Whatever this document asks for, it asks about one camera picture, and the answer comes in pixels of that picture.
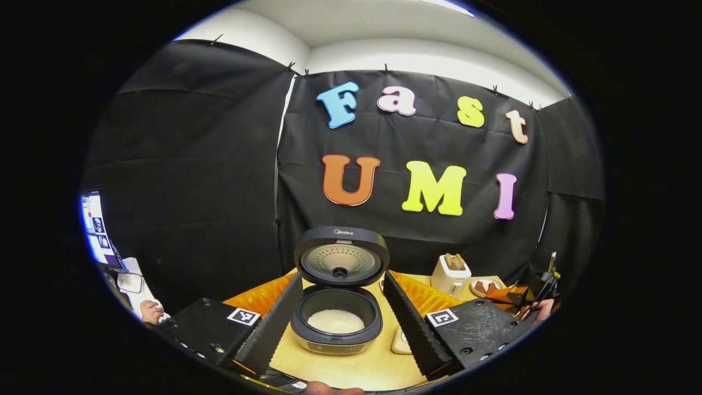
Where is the dark grey rice cooker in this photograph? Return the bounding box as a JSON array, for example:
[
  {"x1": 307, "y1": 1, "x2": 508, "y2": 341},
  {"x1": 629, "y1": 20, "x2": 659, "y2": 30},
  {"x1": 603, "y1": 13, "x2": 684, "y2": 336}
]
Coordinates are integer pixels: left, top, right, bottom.
[{"x1": 291, "y1": 226, "x2": 390, "y2": 356}]

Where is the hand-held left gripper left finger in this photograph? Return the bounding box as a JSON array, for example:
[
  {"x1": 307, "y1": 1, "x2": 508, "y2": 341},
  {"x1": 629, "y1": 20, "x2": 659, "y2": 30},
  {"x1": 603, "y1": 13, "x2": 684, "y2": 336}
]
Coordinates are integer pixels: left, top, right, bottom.
[{"x1": 156, "y1": 273, "x2": 304, "y2": 379}]

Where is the computer monitor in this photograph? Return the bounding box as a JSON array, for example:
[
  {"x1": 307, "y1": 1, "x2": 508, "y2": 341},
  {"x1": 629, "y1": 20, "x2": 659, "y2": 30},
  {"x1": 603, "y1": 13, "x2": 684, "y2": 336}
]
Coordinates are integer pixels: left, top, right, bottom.
[{"x1": 80, "y1": 190, "x2": 124, "y2": 270}]

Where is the ceiling light panel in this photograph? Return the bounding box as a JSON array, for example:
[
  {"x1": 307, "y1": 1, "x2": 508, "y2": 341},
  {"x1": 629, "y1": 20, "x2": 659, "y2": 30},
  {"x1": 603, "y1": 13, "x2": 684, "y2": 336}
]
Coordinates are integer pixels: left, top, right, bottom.
[{"x1": 420, "y1": 0, "x2": 475, "y2": 17}]

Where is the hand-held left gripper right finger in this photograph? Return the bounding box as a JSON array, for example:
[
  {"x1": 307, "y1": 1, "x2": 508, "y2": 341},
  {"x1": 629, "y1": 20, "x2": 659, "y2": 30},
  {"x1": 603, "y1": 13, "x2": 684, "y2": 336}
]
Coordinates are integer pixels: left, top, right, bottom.
[{"x1": 383, "y1": 270, "x2": 535, "y2": 383}]

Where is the round plate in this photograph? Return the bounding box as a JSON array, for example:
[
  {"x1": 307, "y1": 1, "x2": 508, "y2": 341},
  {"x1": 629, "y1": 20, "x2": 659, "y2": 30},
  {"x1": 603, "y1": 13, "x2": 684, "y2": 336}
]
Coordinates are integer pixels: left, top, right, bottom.
[{"x1": 471, "y1": 277, "x2": 504, "y2": 299}]

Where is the white toaster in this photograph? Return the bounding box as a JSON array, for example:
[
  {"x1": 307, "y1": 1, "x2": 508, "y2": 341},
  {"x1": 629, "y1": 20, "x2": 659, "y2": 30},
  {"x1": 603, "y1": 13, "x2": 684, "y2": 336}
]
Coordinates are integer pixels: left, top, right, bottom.
[{"x1": 431, "y1": 253, "x2": 472, "y2": 297}]

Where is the white rice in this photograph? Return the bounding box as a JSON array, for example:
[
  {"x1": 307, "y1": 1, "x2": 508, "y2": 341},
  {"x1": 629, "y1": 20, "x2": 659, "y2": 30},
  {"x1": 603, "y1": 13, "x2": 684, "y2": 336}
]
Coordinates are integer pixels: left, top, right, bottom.
[{"x1": 307, "y1": 309, "x2": 365, "y2": 334}]

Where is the clear rectangular rice container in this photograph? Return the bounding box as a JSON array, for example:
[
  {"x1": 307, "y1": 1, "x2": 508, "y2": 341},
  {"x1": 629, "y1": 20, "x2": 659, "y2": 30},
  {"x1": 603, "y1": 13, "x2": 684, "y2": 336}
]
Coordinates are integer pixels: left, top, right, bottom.
[{"x1": 391, "y1": 329, "x2": 413, "y2": 355}]

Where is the black backdrop cloth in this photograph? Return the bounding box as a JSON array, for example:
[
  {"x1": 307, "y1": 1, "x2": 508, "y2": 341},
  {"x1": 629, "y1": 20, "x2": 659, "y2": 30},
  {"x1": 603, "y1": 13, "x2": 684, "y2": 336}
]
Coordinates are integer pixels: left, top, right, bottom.
[{"x1": 81, "y1": 39, "x2": 605, "y2": 314}]

